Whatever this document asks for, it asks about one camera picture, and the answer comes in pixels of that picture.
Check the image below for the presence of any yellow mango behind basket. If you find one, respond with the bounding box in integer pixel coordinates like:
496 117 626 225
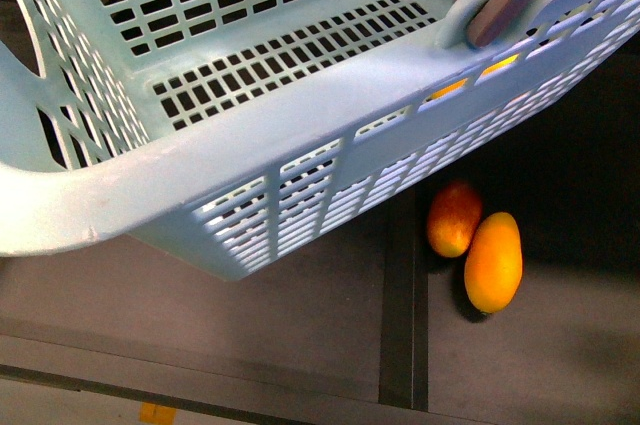
426 54 519 102

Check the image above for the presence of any light blue plastic basket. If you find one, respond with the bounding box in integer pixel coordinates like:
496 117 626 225
1 0 639 280

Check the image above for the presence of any red orange mango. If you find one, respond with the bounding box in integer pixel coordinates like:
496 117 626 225
425 180 483 258

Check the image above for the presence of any yellow orange mango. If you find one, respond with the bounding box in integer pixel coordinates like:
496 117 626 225
464 212 523 314

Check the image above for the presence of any black tray divider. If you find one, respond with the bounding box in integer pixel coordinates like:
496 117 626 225
378 188 428 411

